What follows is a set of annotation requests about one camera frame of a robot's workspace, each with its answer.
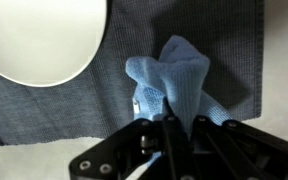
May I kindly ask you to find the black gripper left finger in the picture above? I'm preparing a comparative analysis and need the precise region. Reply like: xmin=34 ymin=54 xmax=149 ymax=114
xmin=68 ymin=115 xmax=194 ymax=180

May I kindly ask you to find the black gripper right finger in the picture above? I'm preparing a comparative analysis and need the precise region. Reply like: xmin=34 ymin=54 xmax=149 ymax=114
xmin=188 ymin=115 xmax=288 ymax=180

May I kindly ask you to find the blue microfibre towel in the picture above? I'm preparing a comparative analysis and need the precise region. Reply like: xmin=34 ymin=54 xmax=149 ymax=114
xmin=125 ymin=34 xmax=233 ymax=169

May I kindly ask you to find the white round plate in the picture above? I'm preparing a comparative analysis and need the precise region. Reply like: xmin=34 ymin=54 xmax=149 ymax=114
xmin=0 ymin=0 xmax=108 ymax=88

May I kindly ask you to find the dark blue cloth placemat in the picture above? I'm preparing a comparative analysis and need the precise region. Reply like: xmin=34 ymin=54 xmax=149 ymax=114
xmin=0 ymin=0 xmax=265 ymax=147

